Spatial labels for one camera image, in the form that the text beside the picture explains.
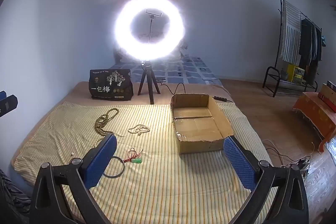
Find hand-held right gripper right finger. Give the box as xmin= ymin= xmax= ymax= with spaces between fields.
xmin=223 ymin=135 xmax=309 ymax=224

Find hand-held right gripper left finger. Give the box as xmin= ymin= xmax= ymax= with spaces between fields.
xmin=29 ymin=133 xmax=118 ymax=224

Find thin black bangle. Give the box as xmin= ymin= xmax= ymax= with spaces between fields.
xmin=103 ymin=156 xmax=125 ymax=178

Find green pendant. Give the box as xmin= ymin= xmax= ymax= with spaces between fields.
xmin=124 ymin=148 xmax=144 ymax=164

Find brown bead necklace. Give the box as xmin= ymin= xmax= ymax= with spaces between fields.
xmin=95 ymin=108 xmax=124 ymax=136

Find cardboard box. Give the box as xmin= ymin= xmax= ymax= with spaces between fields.
xmin=170 ymin=93 xmax=234 ymax=154

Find white bead necklace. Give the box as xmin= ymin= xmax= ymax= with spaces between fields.
xmin=128 ymin=124 xmax=151 ymax=135

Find yellow striped sheet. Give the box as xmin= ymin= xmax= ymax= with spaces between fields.
xmin=13 ymin=102 xmax=279 ymax=224

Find black printed snack bag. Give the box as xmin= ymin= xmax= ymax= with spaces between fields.
xmin=89 ymin=69 xmax=134 ymax=101

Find orange cloth covered table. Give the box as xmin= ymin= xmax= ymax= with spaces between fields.
xmin=292 ymin=84 xmax=336 ymax=153

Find black clothes rack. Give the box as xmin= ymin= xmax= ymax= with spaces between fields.
xmin=263 ymin=0 xmax=326 ymax=98

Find dark patterned cloth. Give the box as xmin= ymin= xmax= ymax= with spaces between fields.
xmin=0 ymin=169 xmax=32 ymax=224

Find black tripod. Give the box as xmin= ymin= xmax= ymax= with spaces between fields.
xmin=137 ymin=60 xmax=161 ymax=105

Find yellow box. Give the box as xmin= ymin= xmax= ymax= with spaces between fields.
xmin=287 ymin=64 xmax=305 ymax=82

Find blue checked blanket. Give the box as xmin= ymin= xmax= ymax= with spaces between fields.
xmin=109 ymin=55 xmax=223 ymax=86

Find red box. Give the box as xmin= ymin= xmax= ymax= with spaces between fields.
xmin=318 ymin=81 xmax=336 ymax=109

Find dark hanging clothes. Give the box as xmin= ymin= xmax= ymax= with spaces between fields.
xmin=299 ymin=19 xmax=323 ymax=68

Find striped hanging towel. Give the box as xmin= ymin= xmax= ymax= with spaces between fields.
xmin=280 ymin=0 xmax=302 ymax=63

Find black phone holder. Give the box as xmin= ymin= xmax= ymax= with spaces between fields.
xmin=145 ymin=9 xmax=164 ymax=45

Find tangle of floor cables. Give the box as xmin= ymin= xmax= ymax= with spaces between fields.
xmin=262 ymin=140 xmax=315 ymax=182

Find black power cable with switch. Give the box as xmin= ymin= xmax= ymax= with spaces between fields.
xmin=157 ymin=83 xmax=234 ymax=103

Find white ring light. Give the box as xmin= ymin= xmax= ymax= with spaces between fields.
xmin=113 ymin=0 xmax=185 ymax=61

